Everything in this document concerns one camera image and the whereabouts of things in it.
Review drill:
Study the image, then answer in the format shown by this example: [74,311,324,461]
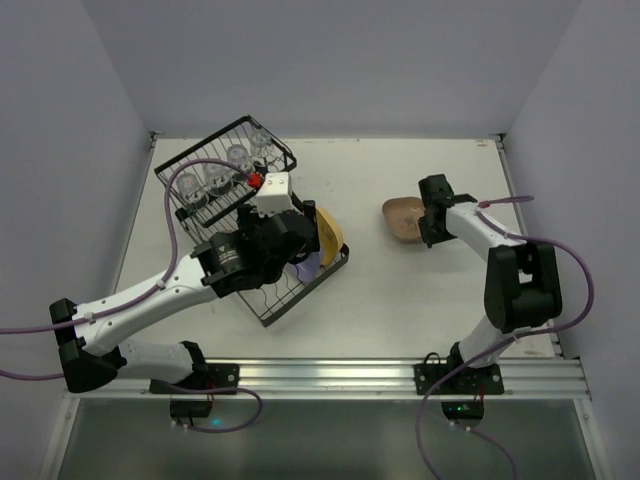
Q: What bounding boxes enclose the clear glass cup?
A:
[202,163,234,198]
[226,144,253,173]
[176,172,208,211]
[248,129,274,158]

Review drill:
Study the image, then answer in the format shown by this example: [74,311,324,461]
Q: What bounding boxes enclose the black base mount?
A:
[149,363,240,426]
[413,352,505,428]

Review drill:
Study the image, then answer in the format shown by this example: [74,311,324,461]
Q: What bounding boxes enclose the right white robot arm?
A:
[418,174,563,373]

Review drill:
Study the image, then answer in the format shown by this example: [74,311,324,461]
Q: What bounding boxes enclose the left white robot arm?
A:
[49,205,317,393]

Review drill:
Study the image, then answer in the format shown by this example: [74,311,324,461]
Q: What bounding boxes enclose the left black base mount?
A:
[149,363,240,426]

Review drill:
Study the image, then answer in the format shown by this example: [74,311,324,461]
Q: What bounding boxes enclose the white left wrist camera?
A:
[255,172,293,217]

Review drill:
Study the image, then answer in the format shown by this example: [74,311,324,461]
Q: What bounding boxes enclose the brown panda square plate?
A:
[381,196,425,243]

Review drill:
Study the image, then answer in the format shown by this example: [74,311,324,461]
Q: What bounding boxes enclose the purple square plate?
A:
[287,251,323,284]

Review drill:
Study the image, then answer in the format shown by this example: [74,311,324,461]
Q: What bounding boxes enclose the aluminium mounting rail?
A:
[64,356,589,399]

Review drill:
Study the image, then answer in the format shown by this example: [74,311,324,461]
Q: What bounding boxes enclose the black wire dish rack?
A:
[154,115,349,327]

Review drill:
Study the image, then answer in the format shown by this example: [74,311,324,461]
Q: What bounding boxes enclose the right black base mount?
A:
[413,352,505,428]

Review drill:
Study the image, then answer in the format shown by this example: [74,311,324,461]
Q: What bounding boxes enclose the yellow square plate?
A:
[316,207,344,267]

